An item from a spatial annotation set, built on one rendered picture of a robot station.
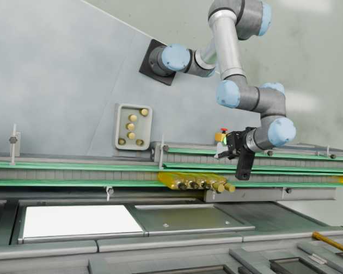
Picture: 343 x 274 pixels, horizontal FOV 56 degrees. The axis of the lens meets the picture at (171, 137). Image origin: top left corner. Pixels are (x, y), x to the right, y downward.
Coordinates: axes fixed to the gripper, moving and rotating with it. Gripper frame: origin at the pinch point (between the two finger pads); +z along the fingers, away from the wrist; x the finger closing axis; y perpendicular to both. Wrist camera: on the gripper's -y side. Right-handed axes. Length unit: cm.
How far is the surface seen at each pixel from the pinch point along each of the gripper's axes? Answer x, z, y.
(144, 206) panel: 19.1, 40.9, -15.2
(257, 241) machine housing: -15.8, 5.6, -31.5
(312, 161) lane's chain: -92, 46, 8
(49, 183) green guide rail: 60, 42, -4
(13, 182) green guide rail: 74, 43, -4
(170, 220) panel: 13.3, 23.1, -22.1
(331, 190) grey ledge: -112, 53, -9
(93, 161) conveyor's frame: 41, 47, 6
